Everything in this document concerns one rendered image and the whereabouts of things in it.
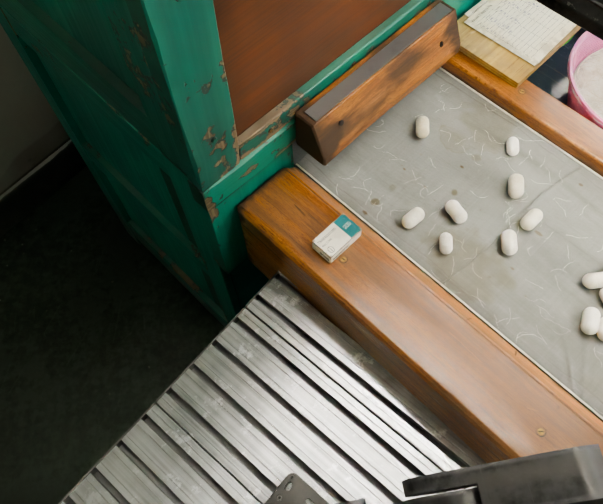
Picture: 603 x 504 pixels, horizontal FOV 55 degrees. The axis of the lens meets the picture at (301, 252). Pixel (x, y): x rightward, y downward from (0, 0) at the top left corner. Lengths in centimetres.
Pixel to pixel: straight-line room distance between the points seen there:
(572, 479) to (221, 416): 52
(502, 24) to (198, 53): 59
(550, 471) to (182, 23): 45
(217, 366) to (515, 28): 70
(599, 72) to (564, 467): 81
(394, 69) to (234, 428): 54
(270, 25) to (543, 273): 48
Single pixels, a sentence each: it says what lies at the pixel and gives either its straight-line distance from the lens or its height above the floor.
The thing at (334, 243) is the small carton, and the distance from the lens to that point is 76.
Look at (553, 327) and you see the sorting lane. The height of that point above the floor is 74.
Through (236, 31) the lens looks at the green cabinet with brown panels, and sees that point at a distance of 64.
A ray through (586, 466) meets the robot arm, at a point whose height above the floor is 111.
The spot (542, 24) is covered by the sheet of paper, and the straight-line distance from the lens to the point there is 107.
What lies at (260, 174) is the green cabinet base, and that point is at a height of 78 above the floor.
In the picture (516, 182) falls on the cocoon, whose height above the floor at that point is 76.
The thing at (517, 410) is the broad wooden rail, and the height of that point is 76.
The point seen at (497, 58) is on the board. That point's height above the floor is 78.
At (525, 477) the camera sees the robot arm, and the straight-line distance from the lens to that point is 39.
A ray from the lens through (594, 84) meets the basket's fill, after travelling 109.
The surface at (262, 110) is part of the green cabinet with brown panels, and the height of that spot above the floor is 89.
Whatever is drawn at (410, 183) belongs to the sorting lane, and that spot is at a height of 74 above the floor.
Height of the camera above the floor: 147
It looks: 64 degrees down
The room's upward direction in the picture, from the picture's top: 2 degrees counter-clockwise
